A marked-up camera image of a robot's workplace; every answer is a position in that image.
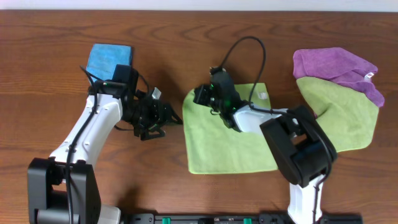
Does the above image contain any green microfiber cloth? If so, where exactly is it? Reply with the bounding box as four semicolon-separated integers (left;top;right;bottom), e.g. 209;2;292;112
182;90;277;174

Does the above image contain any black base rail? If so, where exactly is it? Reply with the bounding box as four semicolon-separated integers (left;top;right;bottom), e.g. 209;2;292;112
124;213;364;224

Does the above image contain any folded blue cloth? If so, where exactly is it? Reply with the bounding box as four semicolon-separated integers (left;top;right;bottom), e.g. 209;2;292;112
86;44;133;82

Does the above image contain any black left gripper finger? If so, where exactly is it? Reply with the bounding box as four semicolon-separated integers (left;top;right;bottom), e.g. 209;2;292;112
133;126;165;141
166;104;183;125

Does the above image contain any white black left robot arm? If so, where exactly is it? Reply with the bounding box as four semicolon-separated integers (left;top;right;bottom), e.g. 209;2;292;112
27;80;182;224

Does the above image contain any purple microfiber cloth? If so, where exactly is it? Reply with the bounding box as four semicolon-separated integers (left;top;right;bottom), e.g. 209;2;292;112
293;47;385;108

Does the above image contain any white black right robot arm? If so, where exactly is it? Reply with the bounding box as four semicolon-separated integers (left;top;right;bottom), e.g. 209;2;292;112
193;84;336;223

